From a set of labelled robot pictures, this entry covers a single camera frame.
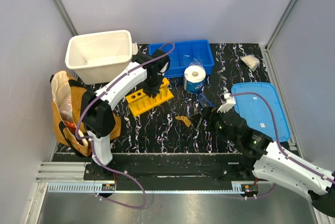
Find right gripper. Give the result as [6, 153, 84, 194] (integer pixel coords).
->
[188, 105, 239, 144]

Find glass test tube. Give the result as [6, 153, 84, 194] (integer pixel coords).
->
[196, 118, 202, 129]

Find tan rubber tubing knot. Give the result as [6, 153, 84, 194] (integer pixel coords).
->
[175, 116, 192, 127]

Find yellow test tube rack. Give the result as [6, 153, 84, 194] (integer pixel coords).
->
[126, 78, 174, 117]

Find blue safety goggles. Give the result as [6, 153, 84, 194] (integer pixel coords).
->
[198, 93, 217, 108]

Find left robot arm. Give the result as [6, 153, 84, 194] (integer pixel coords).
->
[75, 49, 171, 180]

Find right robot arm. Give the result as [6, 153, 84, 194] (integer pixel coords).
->
[189, 107, 334, 217]

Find wrapped tissue paper roll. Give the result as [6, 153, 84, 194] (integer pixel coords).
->
[184, 59, 206, 94]

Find blue compartment tray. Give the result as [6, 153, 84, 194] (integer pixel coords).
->
[164, 40, 214, 78]

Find light blue plastic lid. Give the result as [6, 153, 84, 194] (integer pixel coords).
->
[231, 82, 291, 142]

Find white plastic bin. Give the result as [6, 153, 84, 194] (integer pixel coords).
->
[65, 30, 138, 85]

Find white gauze in bag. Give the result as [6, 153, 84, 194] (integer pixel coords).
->
[240, 54, 260, 72]

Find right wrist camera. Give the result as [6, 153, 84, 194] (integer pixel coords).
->
[217, 93, 236, 113]

